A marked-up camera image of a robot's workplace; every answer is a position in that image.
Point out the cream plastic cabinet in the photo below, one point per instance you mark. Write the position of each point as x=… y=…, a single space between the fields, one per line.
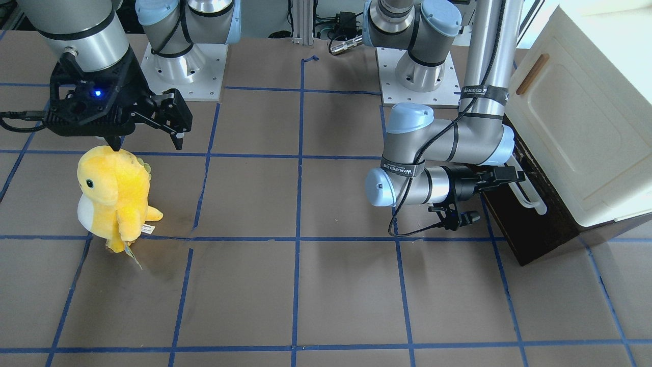
x=586 y=117

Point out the black power adapter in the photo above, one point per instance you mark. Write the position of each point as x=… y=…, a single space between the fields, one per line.
x=345 y=25

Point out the white plastic drawer handle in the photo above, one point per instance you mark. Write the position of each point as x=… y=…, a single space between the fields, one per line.
x=525 y=192

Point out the brown wooden cabinet handle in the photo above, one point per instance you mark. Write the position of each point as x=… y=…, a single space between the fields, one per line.
x=532 y=74

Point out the aluminium frame post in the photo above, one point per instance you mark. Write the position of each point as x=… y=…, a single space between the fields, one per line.
x=302 y=13

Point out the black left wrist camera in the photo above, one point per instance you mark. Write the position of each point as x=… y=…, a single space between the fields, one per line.
x=451 y=218

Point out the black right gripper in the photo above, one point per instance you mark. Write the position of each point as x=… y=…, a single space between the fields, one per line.
x=133 y=82

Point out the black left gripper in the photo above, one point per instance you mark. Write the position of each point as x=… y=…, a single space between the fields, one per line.
x=464 y=185

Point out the dark brown wooden drawer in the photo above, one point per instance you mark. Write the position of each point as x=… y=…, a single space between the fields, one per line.
x=533 y=218

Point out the yellow plush dinosaur toy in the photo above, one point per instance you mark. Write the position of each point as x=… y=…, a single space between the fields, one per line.
x=114 y=204

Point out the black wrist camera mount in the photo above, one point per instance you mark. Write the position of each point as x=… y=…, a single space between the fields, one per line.
x=77 y=98

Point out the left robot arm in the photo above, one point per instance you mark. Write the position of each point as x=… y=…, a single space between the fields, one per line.
x=426 y=31

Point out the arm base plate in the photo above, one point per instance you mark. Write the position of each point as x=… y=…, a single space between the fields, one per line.
x=197 y=75
x=404 y=80

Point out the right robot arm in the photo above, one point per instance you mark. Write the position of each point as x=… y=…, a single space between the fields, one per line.
x=93 y=32

